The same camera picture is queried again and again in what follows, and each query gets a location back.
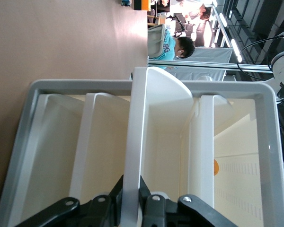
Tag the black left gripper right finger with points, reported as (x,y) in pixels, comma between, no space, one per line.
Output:
(170,212)

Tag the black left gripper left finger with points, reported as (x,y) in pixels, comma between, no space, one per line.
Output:
(97,212)

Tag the white plastic drawer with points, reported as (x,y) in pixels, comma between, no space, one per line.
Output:
(52,153)
(135,130)

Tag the grey partition panel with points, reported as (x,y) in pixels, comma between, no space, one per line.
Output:
(208,54)

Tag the person in teal shirt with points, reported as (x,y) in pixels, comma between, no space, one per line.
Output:
(168,49)

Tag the grey chair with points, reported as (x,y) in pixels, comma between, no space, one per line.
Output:
(155,40)

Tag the orange and black block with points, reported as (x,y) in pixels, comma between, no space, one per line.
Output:
(142,4)

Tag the aluminium frame bar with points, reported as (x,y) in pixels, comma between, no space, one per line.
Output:
(215,64)

